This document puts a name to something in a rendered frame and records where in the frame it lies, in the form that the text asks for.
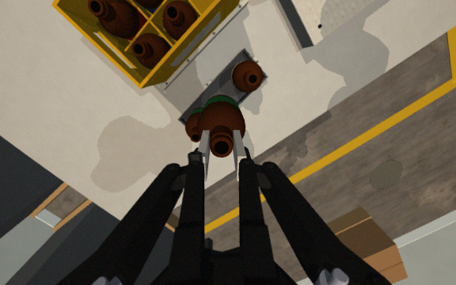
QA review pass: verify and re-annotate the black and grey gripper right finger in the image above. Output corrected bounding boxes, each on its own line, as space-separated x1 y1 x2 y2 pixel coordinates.
233 130 392 285

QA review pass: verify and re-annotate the brown bottle with green label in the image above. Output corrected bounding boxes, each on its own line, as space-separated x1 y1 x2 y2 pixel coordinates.
185 108 203 143
197 95 245 158

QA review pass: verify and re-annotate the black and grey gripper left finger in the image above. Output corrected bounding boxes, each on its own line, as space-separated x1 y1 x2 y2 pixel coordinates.
56 130 211 285

